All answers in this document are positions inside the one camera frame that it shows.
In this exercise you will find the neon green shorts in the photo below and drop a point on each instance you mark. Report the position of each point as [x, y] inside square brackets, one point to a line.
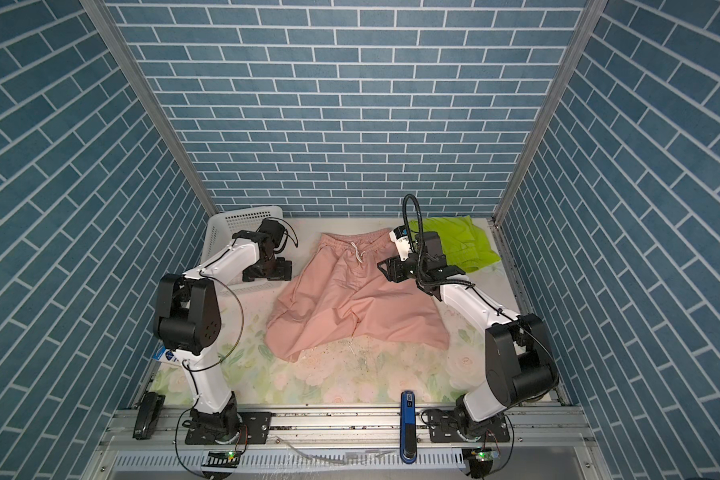
[464, 244]

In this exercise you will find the blue handheld tool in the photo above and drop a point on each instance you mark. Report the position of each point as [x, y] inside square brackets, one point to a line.
[408, 439]

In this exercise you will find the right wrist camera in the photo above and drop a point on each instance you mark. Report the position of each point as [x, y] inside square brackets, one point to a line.
[401, 239]

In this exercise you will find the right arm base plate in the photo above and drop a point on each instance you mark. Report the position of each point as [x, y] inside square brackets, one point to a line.
[468, 426]

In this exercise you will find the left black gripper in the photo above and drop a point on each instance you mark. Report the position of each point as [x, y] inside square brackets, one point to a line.
[284, 270]

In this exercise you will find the white slotted cable duct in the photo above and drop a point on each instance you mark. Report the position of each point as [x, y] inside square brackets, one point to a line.
[285, 460]

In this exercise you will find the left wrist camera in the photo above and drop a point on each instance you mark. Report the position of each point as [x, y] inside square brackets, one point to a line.
[275, 231]

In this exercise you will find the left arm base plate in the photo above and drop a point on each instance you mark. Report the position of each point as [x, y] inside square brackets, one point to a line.
[228, 427]

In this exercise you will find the pink shorts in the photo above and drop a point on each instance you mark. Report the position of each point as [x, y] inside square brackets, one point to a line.
[341, 293]

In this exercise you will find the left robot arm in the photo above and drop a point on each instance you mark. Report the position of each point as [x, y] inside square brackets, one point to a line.
[188, 317]

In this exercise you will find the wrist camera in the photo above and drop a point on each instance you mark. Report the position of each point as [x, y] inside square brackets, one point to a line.
[275, 231]
[401, 239]

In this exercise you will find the black stapler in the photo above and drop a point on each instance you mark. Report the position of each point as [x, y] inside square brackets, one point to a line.
[148, 415]

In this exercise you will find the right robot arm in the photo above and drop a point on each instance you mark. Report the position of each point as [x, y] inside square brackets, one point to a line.
[519, 365]

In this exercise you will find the aluminium front rail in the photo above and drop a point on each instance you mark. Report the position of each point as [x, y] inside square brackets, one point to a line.
[374, 427]

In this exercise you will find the white plastic basket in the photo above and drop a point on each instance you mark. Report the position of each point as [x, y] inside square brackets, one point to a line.
[222, 226]

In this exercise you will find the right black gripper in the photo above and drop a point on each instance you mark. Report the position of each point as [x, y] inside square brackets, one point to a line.
[394, 271]

